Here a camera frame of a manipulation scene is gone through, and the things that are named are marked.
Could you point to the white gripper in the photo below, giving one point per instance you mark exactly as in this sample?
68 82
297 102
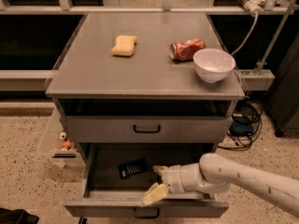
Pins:
171 175

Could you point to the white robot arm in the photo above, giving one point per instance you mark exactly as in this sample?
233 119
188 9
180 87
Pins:
214 173

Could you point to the open grey middle drawer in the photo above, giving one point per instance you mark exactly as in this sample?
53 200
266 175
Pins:
105 194

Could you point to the closed grey upper drawer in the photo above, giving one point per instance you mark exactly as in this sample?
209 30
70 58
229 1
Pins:
88 129

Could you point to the grey metal drawer cabinet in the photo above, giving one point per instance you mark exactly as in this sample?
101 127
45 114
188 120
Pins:
91 81

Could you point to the orange toy in bin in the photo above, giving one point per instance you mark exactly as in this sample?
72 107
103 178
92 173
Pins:
66 144

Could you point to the clear plastic storage bin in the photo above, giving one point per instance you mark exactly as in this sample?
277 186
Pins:
51 144

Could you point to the white bowl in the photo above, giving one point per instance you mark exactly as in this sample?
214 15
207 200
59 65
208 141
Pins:
213 65

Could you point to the crushed red soda can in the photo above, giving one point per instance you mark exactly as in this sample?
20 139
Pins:
184 51

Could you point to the yellow sponge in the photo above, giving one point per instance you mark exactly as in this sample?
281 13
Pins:
124 45

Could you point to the black bag on floor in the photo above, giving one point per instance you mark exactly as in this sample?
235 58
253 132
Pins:
18 216

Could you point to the white power strip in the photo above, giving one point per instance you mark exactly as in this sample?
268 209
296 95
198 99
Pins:
251 6

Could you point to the metal guard rail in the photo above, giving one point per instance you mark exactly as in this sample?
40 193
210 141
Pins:
124 8

